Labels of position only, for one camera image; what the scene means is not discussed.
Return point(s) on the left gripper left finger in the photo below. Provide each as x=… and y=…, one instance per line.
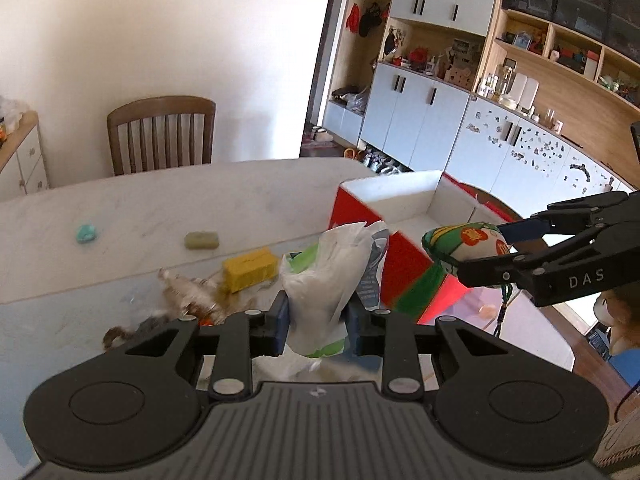
x=239, y=339

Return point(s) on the red white cardboard box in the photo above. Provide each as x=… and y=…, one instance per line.
x=412, y=204

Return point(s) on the white drawer cabinet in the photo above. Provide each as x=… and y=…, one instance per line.
x=23, y=171

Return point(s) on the black hanging bag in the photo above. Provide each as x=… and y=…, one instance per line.
x=371, y=19

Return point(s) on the olive green soap bar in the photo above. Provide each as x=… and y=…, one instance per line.
x=201, y=240

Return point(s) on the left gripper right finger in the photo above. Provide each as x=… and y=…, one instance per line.
x=393, y=337

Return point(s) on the white plastic snack bag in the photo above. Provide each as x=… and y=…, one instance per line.
x=346, y=263

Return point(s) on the wooden chair at wall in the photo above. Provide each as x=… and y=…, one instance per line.
x=161, y=133

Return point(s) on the red patterned doormat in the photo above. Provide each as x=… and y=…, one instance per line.
x=321, y=149

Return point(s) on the yellow box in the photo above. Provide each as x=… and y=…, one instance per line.
x=247, y=270

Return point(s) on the wooden shelf unit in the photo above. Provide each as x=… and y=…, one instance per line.
x=585, y=56

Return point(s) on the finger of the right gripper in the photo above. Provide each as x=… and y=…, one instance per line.
x=527, y=267
x=530, y=227

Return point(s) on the teal small object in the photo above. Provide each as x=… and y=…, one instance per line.
x=86, y=233

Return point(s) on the white wall cabinet unit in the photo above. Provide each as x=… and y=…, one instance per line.
x=409, y=96

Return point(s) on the red hanging bag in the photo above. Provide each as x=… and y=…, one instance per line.
x=353, y=20

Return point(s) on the green santa plush toy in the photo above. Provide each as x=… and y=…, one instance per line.
x=448, y=247

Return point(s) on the clear bag dark contents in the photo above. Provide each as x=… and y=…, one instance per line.
x=208, y=300

